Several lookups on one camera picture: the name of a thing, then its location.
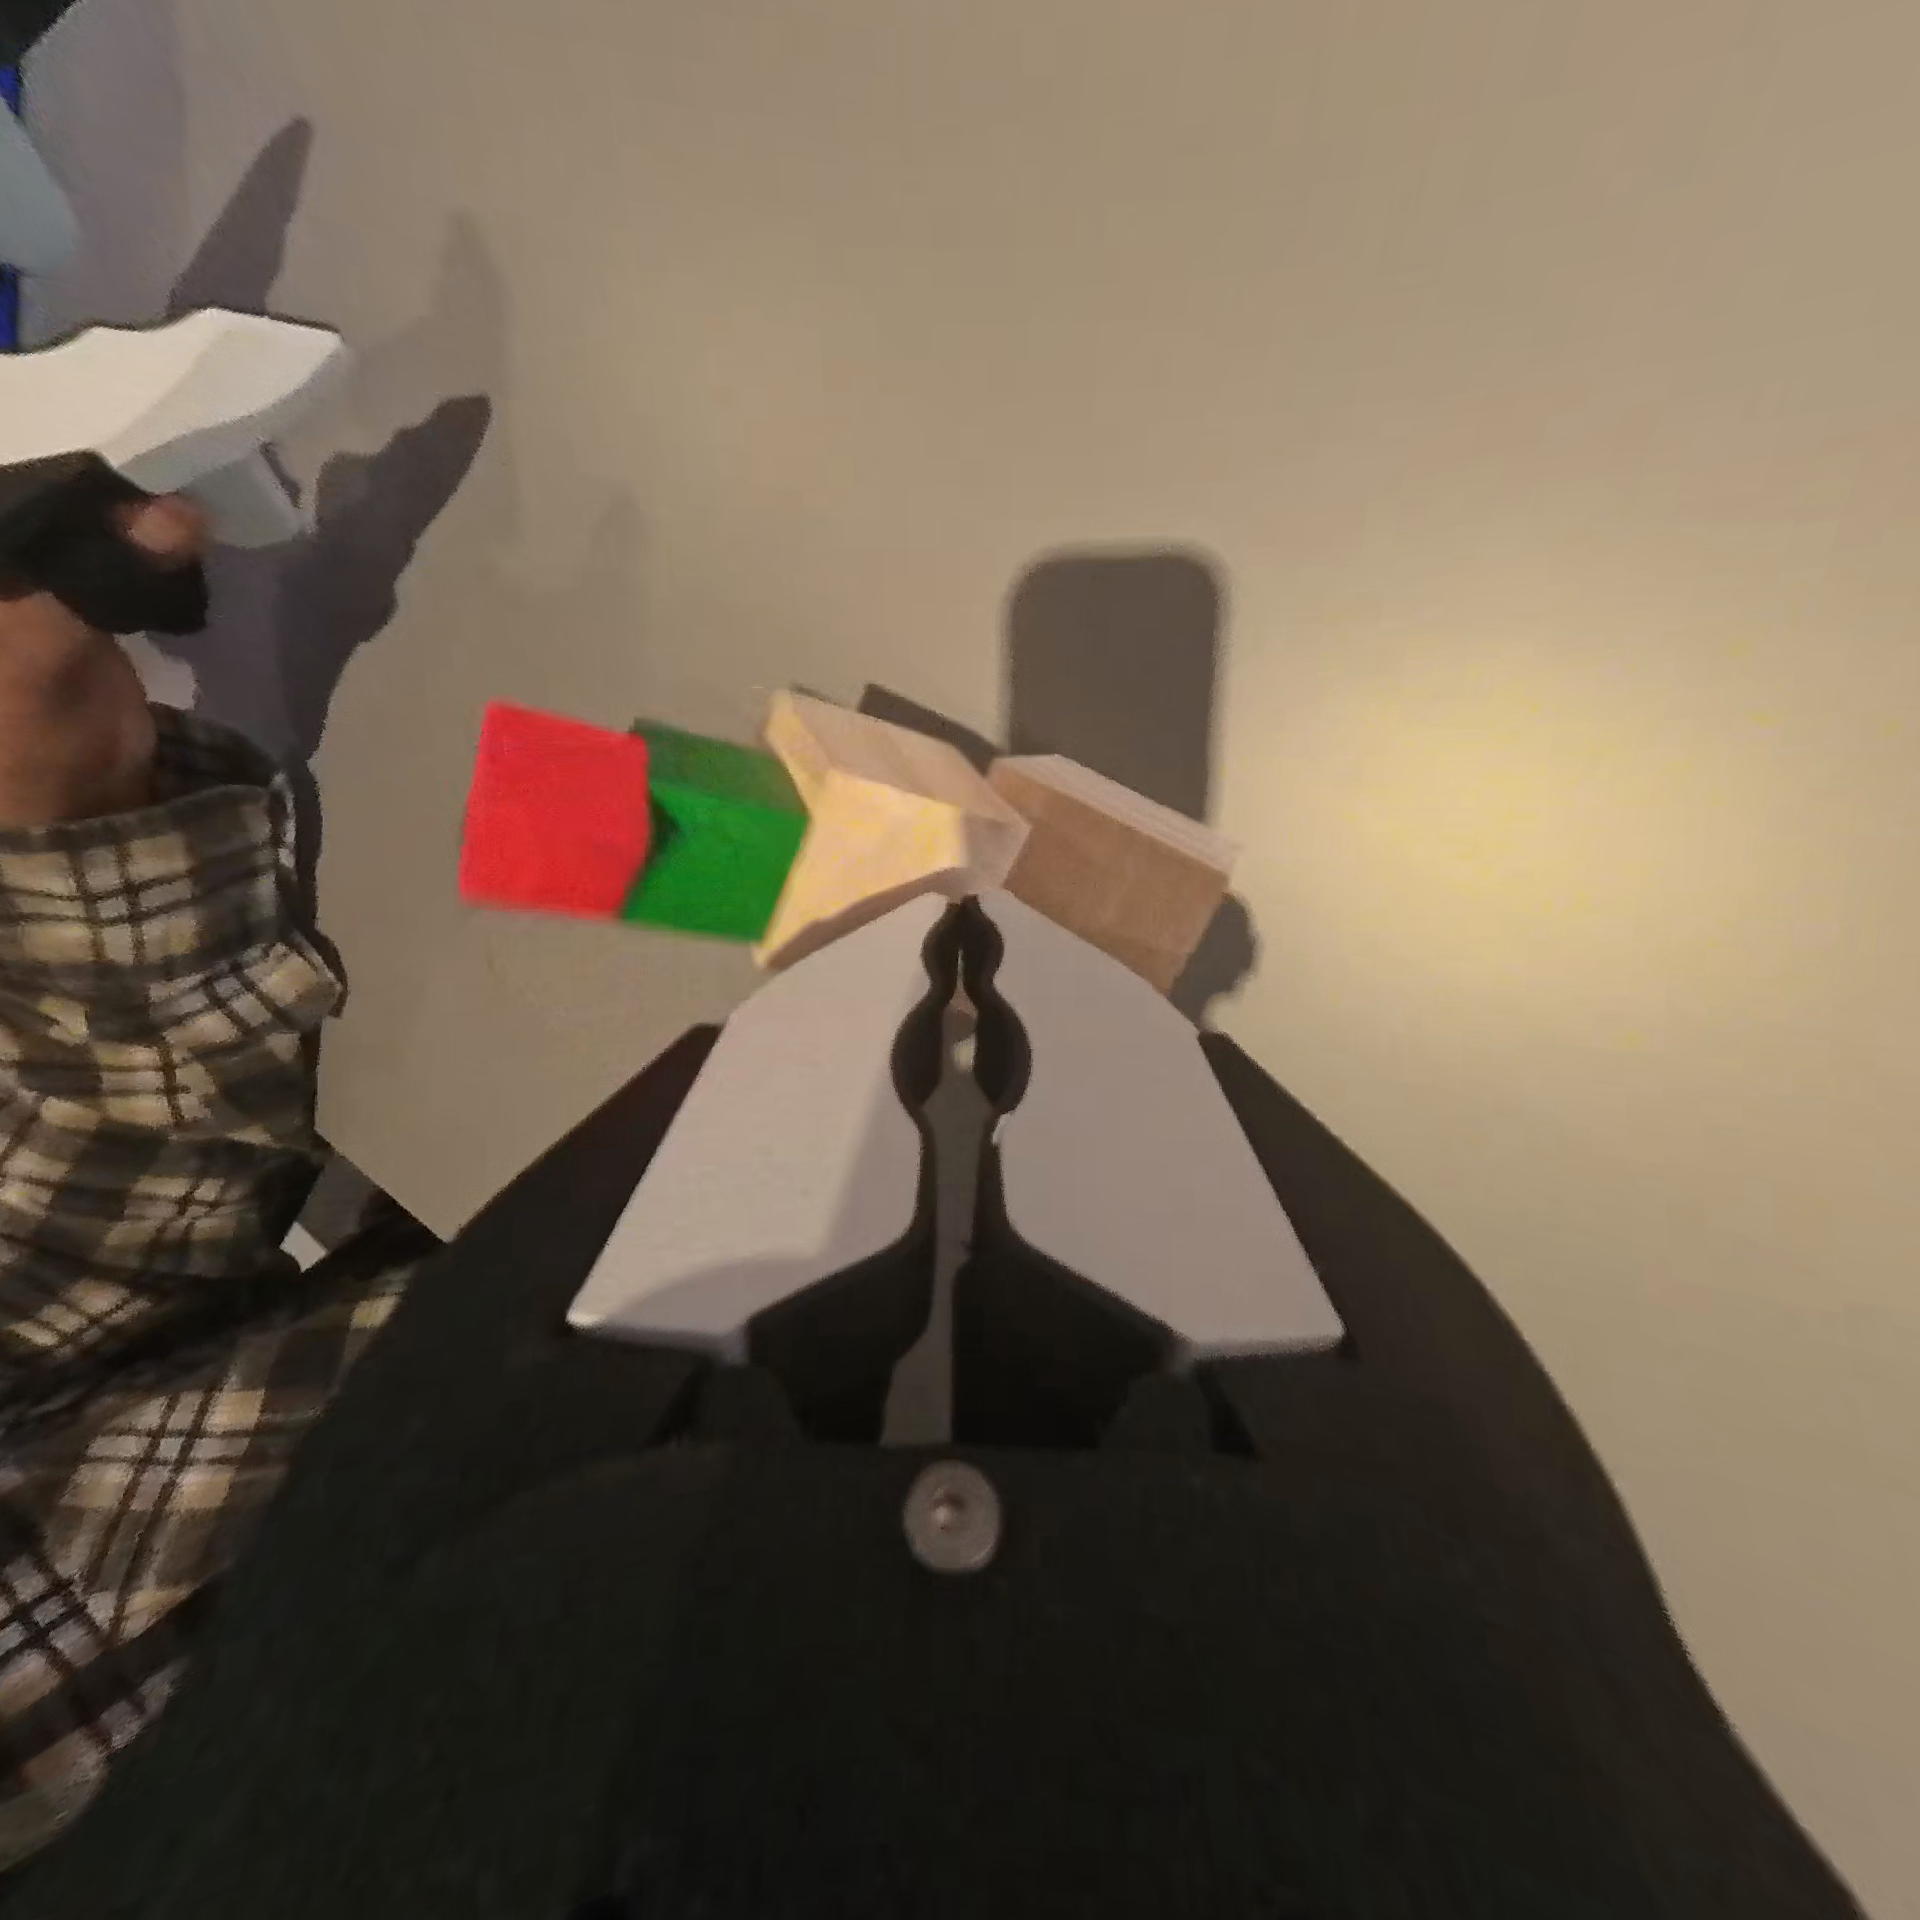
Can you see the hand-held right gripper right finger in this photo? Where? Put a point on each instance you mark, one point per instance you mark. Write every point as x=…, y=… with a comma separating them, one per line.
x=1142, y=1186

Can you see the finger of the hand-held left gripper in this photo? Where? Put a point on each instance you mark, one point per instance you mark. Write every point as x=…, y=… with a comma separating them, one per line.
x=60, y=165

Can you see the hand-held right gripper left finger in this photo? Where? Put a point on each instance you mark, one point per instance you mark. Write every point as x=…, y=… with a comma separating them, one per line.
x=764, y=1172

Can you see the large plain wooden cube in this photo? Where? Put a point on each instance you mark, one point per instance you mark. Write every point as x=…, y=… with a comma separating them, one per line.
x=1110, y=869

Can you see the green wooden cube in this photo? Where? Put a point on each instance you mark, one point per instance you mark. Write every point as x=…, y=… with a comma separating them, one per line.
x=720, y=855

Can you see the medium plain wooden cube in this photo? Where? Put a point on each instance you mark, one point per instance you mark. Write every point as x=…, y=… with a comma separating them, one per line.
x=870, y=839

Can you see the red wooden cube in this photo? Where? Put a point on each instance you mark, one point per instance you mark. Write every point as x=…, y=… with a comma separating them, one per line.
x=548, y=810

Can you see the person's left forearm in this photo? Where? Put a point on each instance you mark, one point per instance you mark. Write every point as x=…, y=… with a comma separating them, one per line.
x=150, y=1050

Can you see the person's left hand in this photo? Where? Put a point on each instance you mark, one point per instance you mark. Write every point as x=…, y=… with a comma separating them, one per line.
x=60, y=722

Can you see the person's plaid shirt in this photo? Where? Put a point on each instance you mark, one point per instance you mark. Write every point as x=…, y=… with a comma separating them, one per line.
x=150, y=1501

